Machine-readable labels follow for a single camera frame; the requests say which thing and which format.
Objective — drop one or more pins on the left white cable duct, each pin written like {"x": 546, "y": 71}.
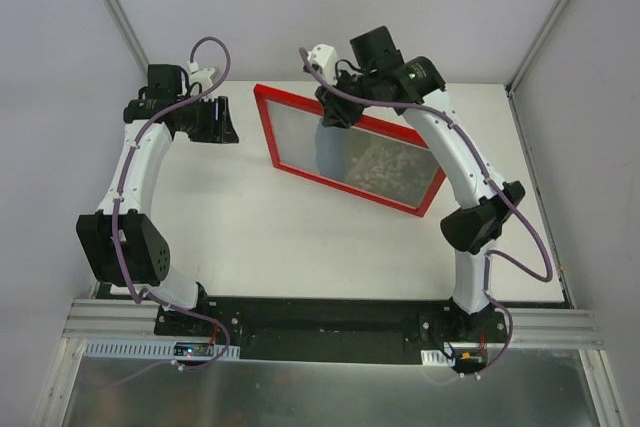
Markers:
{"x": 159, "y": 350}

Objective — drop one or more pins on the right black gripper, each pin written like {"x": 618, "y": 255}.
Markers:
{"x": 341, "y": 103}

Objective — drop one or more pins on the white cable duct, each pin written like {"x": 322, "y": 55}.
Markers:
{"x": 159, "y": 350}
{"x": 435, "y": 358}

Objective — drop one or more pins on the left aluminium side rail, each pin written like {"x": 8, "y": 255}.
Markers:
{"x": 100, "y": 292}

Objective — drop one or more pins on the right white cable duct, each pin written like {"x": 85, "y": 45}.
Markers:
{"x": 435, "y": 358}

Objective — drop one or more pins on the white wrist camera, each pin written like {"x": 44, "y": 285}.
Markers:
{"x": 201, "y": 78}
{"x": 323, "y": 59}

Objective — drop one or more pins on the aluminium front rail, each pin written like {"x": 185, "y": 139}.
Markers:
{"x": 533, "y": 327}

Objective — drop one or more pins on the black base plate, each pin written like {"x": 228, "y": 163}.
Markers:
{"x": 386, "y": 332}

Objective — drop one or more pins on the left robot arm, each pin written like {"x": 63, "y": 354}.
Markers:
{"x": 177, "y": 290}

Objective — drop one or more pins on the red picture frame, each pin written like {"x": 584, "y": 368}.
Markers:
{"x": 299, "y": 145}

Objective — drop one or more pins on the landscape photo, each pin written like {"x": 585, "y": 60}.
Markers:
{"x": 387, "y": 167}

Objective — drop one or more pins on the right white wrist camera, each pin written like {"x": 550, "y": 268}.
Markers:
{"x": 323, "y": 59}

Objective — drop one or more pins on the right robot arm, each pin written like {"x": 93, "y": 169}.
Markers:
{"x": 484, "y": 198}

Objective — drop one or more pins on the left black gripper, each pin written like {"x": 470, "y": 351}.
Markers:
{"x": 216, "y": 122}

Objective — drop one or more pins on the right aluminium side rail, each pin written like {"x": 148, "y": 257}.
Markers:
{"x": 528, "y": 154}

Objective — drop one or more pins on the aluminium post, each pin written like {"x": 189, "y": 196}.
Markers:
{"x": 542, "y": 36}
{"x": 128, "y": 34}

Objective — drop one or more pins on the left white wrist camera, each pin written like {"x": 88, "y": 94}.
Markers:
{"x": 201, "y": 78}

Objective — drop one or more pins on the right aluminium post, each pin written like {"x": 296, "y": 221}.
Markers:
{"x": 542, "y": 36}

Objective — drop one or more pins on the left aluminium post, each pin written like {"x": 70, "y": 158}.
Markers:
{"x": 128, "y": 34}

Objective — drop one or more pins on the aluminium side rail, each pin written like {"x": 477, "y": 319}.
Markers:
{"x": 528, "y": 154}
{"x": 100, "y": 292}

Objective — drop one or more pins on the shiny metal floor sheet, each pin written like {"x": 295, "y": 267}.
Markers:
{"x": 525, "y": 388}

